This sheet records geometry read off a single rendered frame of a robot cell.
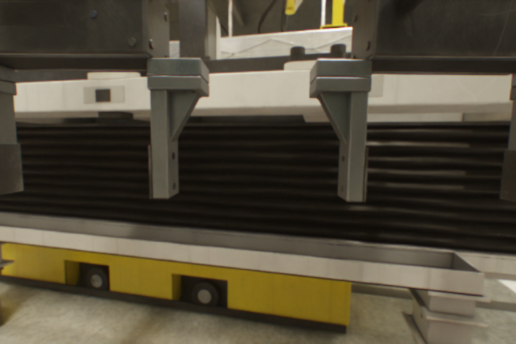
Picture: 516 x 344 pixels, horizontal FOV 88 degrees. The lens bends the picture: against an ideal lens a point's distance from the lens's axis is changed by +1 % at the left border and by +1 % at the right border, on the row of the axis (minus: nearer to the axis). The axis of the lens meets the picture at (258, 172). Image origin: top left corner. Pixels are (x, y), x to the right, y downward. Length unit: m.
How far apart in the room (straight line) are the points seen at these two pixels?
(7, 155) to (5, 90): 0.05
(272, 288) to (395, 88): 0.83
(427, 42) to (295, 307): 1.02
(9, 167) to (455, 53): 0.34
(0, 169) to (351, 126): 0.27
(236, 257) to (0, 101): 0.60
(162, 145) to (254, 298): 0.98
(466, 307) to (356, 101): 0.71
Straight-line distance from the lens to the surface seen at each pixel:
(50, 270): 1.63
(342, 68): 0.21
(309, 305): 1.12
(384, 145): 0.82
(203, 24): 0.65
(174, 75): 0.21
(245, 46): 0.78
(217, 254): 0.77
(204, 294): 1.27
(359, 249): 0.85
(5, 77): 0.30
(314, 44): 0.76
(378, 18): 0.22
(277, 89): 0.51
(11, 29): 0.26
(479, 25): 0.25
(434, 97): 0.54
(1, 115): 0.30
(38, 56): 0.26
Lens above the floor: 0.70
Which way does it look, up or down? 5 degrees down
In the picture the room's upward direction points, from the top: 1 degrees clockwise
